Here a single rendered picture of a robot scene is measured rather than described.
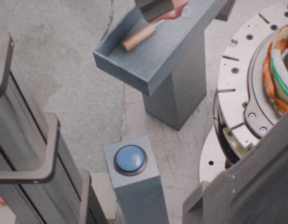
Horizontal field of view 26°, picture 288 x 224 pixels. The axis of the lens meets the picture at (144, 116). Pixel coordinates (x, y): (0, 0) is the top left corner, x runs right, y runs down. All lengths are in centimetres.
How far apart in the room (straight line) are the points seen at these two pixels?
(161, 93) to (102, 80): 113
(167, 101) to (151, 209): 23
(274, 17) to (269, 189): 57
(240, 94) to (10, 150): 37
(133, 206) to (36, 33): 153
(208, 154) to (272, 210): 73
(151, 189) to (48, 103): 134
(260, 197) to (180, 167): 76
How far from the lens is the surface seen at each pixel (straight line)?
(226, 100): 89
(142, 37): 104
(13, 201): 119
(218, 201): 49
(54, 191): 114
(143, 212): 102
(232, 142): 90
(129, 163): 91
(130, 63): 102
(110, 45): 103
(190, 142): 122
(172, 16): 96
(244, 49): 94
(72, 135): 216
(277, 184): 43
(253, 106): 88
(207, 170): 117
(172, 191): 118
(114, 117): 217
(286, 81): 84
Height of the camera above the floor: 186
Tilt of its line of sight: 60 degrees down
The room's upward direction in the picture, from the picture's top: 12 degrees counter-clockwise
